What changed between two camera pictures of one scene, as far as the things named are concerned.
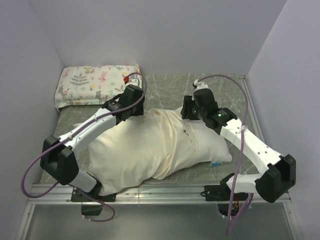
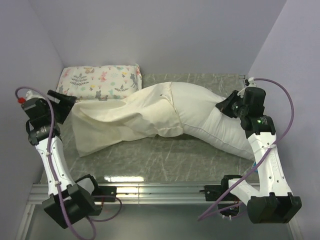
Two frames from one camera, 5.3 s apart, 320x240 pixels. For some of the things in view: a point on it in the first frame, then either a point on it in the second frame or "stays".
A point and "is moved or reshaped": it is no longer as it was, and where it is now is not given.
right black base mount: (228, 202) stays
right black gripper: (186, 111) → (224, 105)
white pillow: (210, 146) is moved or reshaped
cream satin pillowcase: (141, 147) is moved or reshaped
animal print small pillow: (91, 85) stays
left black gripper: (140, 111) → (65, 104)
